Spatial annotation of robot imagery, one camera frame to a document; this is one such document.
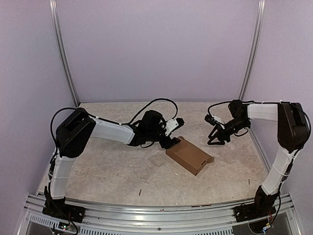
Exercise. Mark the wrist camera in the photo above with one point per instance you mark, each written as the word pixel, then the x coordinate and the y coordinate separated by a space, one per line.
pixel 214 120
pixel 173 124

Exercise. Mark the aluminium frame post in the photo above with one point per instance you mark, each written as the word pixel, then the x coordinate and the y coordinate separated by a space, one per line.
pixel 62 51
pixel 253 49

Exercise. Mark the left aluminium frame post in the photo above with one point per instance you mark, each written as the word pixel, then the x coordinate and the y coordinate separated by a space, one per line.
pixel 62 51

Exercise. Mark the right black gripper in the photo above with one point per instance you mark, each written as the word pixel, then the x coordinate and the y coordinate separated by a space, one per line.
pixel 221 135

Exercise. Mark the brown cardboard box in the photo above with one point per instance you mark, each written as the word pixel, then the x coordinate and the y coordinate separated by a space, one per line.
pixel 189 156

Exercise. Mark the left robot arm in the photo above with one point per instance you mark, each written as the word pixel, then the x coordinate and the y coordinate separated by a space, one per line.
pixel 73 134

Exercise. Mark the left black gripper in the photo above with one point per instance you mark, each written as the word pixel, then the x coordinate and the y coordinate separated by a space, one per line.
pixel 169 143

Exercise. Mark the front aluminium rail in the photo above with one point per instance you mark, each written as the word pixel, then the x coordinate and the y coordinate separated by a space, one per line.
pixel 113 219

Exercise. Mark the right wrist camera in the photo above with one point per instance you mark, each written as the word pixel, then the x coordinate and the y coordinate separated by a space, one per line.
pixel 214 120

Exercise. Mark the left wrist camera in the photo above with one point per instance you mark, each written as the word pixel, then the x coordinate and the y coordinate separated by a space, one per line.
pixel 173 124

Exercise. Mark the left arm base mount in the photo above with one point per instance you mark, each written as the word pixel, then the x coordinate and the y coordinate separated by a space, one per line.
pixel 67 212

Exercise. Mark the right aluminium frame post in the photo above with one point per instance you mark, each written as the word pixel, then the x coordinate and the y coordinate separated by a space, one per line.
pixel 253 49

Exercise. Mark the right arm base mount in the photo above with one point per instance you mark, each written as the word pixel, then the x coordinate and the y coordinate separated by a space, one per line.
pixel 245 212

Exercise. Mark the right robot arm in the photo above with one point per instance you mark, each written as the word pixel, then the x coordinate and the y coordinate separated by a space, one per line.
pixel 292 129

